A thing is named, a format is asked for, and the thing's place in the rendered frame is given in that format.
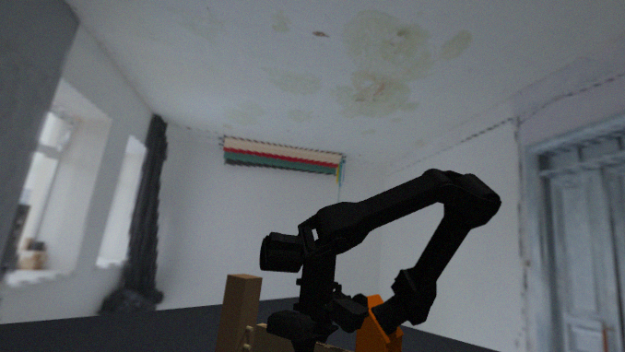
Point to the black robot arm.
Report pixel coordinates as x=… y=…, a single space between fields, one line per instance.
x=468 y=203

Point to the brown wooden post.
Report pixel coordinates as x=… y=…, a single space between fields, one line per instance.
x=239 y=313

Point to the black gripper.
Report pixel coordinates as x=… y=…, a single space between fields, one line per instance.
x=304 y=328

